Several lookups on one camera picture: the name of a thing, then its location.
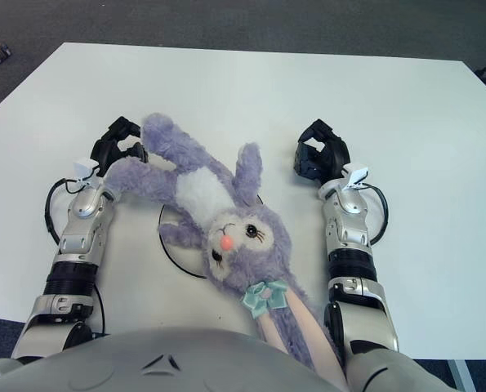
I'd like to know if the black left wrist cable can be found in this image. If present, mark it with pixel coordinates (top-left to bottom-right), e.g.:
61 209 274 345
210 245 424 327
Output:
43 176 92 246

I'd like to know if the black left elbow cable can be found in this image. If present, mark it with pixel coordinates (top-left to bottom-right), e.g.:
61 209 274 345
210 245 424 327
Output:
91 285 107 334

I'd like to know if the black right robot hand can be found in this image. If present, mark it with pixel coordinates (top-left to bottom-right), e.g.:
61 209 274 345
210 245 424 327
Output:
293 118 352 183

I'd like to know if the purple plush bunny doll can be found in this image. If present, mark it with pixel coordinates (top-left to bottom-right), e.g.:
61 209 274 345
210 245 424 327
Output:
102 112 350 392

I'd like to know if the white table leg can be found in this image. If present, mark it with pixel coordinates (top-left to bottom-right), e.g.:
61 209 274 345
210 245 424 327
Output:
446 359 472 392

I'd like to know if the grey robot torso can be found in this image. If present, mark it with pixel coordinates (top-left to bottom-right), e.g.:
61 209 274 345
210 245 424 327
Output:
0 326 350 392

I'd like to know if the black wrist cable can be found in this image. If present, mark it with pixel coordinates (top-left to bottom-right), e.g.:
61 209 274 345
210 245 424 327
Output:
360 183 390 246
43 176 92 246

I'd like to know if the white plate with black rim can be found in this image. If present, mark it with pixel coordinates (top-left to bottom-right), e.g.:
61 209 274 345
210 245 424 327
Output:
157 194 265 280

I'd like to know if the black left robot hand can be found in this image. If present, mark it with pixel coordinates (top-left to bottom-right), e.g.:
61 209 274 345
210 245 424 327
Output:
89 116 149 179

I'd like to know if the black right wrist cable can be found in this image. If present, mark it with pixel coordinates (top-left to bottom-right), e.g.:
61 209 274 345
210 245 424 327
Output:
360 183 390 246

